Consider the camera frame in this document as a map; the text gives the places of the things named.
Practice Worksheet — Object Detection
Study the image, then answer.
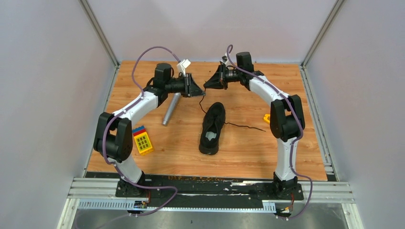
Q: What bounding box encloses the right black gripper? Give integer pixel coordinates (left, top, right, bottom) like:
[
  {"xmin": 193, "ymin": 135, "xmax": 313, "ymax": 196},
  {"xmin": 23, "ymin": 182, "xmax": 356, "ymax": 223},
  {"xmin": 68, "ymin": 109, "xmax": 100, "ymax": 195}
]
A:
[{"xmin": 204, "ymin": 63, "xmax": 243, "ymax": 90}]

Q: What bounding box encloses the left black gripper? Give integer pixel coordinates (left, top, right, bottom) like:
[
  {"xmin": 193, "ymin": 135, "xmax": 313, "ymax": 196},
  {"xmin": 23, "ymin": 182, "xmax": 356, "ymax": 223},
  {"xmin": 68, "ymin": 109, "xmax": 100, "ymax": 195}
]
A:
[{"xmin": 165, "ymin": 73, "xmax": 206, "ymax": 98}]

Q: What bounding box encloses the black sneaker shoe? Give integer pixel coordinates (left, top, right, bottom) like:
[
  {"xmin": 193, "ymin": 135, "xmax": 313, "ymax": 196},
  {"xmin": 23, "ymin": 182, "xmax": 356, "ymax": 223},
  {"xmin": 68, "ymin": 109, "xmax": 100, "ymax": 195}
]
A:
[{"xmin": 199, "ymin": 102, "xmax": 225, "ymax": 155}]

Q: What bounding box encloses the black shoelace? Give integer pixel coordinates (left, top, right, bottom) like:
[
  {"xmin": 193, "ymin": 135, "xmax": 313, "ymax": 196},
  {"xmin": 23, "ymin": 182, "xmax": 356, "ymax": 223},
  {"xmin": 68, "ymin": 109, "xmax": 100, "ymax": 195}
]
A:
[{"xmin": 198, "ymin": 90, "xmax": 266, "ymax": 133}]

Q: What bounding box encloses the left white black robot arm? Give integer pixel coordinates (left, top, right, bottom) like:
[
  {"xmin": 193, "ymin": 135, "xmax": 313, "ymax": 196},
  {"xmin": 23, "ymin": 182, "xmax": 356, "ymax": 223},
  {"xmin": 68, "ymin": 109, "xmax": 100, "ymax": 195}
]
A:
[{"xmin": 93, "ymin": 59, "xmax": 205, "ymax": 197}]

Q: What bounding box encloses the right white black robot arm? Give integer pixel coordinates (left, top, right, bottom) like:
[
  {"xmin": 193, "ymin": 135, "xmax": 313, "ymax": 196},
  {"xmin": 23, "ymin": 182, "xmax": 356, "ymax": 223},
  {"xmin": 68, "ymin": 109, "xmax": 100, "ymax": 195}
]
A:
[{"xmin": 204, "ymin": 52, "xmax": 305, "ymax": 200}]

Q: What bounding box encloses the silver microphone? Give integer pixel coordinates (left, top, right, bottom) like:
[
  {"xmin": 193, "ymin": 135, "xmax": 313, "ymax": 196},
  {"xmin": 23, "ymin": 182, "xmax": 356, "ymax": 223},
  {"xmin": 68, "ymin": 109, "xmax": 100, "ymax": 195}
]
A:
[{"xmin": 162, "ymin": 93, "xmax": 181, "ymax": 126}]

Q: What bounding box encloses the yellow triangular toy piece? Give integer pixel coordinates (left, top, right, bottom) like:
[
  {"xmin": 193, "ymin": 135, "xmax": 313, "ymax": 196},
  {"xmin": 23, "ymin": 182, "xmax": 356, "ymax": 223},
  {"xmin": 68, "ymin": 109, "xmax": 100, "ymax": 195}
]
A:
[{"xmin": 263, "ymin": 114, "xmax": 270, "ymax": 124}]

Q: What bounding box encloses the colourful toy block stack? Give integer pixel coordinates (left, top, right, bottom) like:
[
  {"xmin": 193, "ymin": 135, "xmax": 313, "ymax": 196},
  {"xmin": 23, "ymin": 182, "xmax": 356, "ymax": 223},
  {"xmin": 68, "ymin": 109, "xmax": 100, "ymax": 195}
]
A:
[{"xmin": 132, "ymin": 125, "xmax": 154, "ymax": 156}]

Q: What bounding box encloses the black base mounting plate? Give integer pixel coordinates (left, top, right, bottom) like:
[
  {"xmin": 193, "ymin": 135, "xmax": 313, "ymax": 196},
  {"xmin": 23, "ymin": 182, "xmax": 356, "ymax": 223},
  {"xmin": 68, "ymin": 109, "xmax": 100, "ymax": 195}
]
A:
[{"xmin": 87, "ymin": 172, "xmax": 304, "ymax": 210}]

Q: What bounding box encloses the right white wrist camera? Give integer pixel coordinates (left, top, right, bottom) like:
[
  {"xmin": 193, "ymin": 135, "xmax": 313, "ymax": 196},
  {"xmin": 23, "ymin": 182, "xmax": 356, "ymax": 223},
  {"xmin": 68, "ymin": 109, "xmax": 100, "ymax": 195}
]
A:
[{"xmin": 220, "ymin": 55, "xmax": 229, "ymax": 65}]

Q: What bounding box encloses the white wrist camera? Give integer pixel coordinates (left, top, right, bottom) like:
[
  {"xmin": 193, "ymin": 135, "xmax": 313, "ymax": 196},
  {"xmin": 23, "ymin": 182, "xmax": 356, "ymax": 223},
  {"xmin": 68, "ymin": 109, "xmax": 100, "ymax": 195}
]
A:
[
  {"xmin": 177, "ymin": 59, "xmax": 191, "ymax": 77},
  {"xmin": 220, "ymin": 55, "xmax": 229, "ymax": 65}
]

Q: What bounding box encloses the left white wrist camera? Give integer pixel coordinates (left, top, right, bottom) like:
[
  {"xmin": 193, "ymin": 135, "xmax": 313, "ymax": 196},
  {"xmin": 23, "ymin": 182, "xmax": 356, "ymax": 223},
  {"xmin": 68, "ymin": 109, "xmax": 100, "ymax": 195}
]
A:
[{"xmin": 177, "ymin": 59, "xmax": 191, "ymax": 77}]

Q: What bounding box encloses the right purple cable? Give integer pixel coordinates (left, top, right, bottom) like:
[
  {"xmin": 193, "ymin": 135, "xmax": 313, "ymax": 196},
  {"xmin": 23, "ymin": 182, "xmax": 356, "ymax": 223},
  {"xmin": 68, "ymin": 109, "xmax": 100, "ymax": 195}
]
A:
[{"xmin": 225, "ymin": 44, "xmax": 314, "ymax": 221}]

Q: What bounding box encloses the purple cable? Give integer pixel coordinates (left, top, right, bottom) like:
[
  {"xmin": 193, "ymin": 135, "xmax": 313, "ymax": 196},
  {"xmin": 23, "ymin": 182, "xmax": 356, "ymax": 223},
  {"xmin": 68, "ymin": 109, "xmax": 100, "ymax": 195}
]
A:
[
  {"xmin": 225, "ymin": 44, "xmax": 314, "ymax": 221},
  {"xmin": 101, "ymin": 46, "xmax": 181, "ymax": 219}
]

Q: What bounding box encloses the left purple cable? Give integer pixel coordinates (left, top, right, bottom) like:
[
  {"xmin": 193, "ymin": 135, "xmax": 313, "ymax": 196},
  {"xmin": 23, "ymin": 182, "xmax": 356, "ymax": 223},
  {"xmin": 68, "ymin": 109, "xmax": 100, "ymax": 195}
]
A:
[{"xmin": 101, "ymin": 46, "xmax": 181, "ymax": 219}]

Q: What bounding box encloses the aluminium frame rail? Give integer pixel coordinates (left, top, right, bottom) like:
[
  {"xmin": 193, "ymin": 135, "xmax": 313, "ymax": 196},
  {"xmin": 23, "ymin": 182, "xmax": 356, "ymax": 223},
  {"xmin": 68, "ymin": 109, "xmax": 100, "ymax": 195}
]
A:
[{"xmin": 58, "ymin": 173, "xmax": 363, "ymax": 229}]

